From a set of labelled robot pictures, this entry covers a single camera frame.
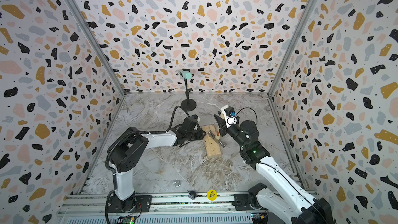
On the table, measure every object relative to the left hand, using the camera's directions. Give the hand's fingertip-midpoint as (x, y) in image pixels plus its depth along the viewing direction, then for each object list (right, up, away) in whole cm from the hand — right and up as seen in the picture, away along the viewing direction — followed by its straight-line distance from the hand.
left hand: (209, 133), depth 94 cm
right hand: (+5, +13, -22) cm, 26 cm away
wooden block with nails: (+2, -7, -4) cm, 8 cm away
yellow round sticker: (+1, -27, -17) cm, 32 cm away
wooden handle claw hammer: (+4, +1, -10) cm, 11 cm away
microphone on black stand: (-16, +18, +21) cm, 32 cm away
